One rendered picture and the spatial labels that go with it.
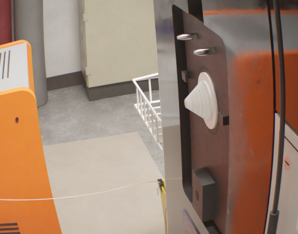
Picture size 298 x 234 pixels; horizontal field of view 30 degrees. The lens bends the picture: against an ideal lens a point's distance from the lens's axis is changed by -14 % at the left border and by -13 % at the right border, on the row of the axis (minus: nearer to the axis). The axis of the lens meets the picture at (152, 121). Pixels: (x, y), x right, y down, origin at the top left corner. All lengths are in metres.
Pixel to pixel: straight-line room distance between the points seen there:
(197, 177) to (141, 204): 0.73
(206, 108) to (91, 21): 3.13
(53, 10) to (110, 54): 0.60
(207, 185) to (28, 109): 0.40
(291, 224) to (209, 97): 0.25
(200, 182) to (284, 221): 0.25
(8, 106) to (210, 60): 0.45
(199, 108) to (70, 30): 3.51
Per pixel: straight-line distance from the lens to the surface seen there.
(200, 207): 0.71
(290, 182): 0.45
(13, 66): 1.14
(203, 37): 0.65
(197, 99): 0.66
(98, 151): 1.69
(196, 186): 0.72
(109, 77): 3.89
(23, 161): 1.03
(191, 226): 0.79
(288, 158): 0.45
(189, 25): 0.70
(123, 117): 3.67
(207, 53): 0.62
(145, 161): 1.62
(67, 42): 4.16
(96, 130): 3.53
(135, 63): 3.89
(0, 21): 3.78
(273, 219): 0.46
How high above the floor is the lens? 1.46
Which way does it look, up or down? 24 degrees down
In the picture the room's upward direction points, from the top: 4 degrees counter-clockwise
